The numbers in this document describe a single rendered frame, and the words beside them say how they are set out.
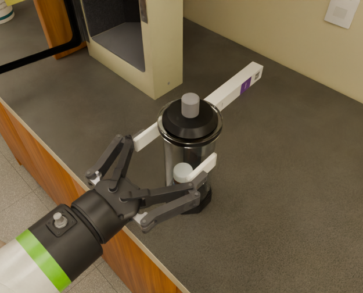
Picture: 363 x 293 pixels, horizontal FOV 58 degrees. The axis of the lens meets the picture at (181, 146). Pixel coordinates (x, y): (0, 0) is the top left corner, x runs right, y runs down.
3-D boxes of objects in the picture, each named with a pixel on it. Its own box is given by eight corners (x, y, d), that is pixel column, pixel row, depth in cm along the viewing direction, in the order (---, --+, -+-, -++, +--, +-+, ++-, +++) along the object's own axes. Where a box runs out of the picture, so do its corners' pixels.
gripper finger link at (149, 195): (118, 191, 48) (119, 199, 47) (193, 178, 49) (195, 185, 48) (122, 205, 50) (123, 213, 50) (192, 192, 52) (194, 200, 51)
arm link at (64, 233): (42, 250, 49) (79, 293, 45) (13, 211, 40) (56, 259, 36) (75, 224, 52) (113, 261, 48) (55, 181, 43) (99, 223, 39)
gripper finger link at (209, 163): (185, 177, 50) (189, 179, 50) (214, 151, 53) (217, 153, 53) (184, 188, 52) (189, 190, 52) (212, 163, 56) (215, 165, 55)
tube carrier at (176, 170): (185, 163, 74) (186, 89, 58) (223, 189, 70) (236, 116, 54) (151, 193, 69) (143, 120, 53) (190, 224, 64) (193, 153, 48)
